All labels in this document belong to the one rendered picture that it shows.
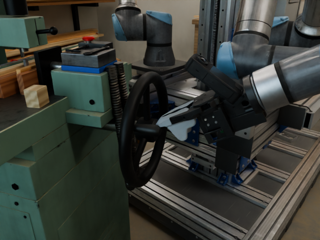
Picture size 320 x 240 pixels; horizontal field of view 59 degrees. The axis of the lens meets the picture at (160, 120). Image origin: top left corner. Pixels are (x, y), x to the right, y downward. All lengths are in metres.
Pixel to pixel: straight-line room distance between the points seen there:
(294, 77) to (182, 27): 3.62
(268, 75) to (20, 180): 0.53
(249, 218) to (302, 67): 0.98
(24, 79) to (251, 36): 0.52
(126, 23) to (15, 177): 0.82
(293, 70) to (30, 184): 0.55
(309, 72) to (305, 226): 1.34
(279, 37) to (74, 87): 0.66
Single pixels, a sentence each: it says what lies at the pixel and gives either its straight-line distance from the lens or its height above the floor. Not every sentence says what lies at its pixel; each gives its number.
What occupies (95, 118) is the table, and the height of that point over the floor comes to 0.86.
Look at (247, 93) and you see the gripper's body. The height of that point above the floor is 0.97.
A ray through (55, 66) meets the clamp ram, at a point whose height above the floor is 0.95.
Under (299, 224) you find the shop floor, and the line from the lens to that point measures 1.76.
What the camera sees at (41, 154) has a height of 0.81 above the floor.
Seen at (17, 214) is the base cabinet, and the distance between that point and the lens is 0.76.
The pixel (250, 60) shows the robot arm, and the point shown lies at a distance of 0.59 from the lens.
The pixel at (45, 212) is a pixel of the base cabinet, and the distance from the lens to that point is 0.73.
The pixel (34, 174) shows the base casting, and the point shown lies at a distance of 0.66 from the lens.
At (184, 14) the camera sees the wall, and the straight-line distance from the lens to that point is 4.04.
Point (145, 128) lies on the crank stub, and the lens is 0.58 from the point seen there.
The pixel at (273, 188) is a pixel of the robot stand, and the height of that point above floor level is 0.21.
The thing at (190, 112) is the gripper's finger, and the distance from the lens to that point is 0.51.
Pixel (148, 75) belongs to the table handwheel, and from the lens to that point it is 0.65.
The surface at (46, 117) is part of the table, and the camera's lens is 0.65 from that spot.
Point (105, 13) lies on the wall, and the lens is 4.67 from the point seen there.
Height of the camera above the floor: 1.13
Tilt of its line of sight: 25 degrees down
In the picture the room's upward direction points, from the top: straight up
